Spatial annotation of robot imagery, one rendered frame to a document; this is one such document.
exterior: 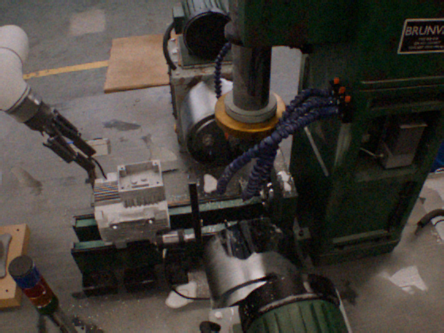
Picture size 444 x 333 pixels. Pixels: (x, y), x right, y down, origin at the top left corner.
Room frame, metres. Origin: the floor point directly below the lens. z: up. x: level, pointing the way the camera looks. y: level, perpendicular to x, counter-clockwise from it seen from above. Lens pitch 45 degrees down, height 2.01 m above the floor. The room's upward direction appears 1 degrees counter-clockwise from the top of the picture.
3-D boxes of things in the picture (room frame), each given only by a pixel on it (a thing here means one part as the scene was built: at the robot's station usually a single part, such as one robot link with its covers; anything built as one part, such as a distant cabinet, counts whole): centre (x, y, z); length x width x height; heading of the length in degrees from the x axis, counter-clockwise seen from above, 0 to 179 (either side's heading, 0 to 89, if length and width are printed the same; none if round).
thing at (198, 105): (1.21, 0.04, 1.04); 0.37 x 0.25 x 0.25; 9
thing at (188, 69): (1.45, 0.08, 0.99); 0.35 x 0.31 x 0.37; 9
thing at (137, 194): (0.82, 0.24, 1.11); 0.12 x 0.11 x 0.07; 101
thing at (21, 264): (0.48, 0.47, 1.01); 0.08 x 0.08 x 0.42; 9
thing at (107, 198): (0.81, 0.28, 1.02); 0.20 x 0.19 x 0.19; 101
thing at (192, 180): (0.70, 0.09, 1.12); 0.04 x 0.03 x 0.26; 99
